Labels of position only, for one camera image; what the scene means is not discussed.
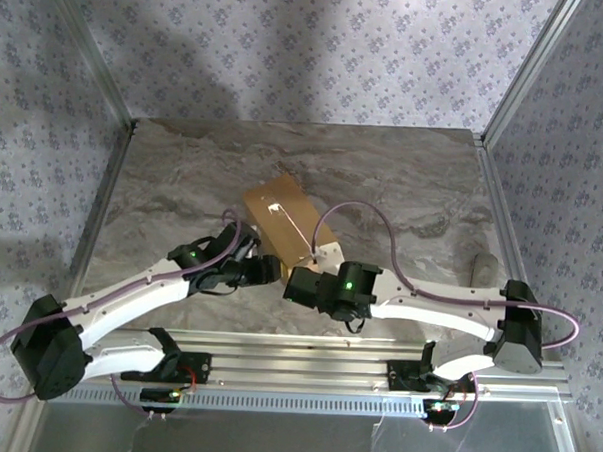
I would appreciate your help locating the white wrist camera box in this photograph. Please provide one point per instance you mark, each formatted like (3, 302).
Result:
(330, 254)
(254, 229)

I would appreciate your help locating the brown cardboard express box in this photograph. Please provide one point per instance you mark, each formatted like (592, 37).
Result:
(287, 220)

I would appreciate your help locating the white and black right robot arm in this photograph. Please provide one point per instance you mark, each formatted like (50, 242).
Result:
(443, 309)

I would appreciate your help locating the aluminium table side rail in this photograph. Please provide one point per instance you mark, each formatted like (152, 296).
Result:
(109, 177)
(503, 195)

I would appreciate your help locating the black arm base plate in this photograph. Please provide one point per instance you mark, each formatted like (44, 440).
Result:
(197, 369)
(400, 378)

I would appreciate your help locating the aluminium frame post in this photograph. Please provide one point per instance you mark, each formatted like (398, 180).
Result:
(528, 71)
(94, 52)

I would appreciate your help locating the aluminium mounting rail beam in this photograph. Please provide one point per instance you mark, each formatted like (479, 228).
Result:
(296, 358)

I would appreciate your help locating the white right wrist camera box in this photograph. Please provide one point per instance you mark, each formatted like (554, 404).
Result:
(330, 254)

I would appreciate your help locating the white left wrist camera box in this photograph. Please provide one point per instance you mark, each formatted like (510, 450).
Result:
(254, 229)

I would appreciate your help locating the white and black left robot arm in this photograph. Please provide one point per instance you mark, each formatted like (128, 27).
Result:
(128, 303)

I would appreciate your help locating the small black controller board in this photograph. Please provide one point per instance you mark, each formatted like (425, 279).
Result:
(159, 396)
(438, 409)

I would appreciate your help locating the aluminium frame leg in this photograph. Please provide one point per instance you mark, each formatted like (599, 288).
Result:
(569, 448)
(25, 424)

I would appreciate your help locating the shiny metal sheet panel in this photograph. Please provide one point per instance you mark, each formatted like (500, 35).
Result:
(292, 441)

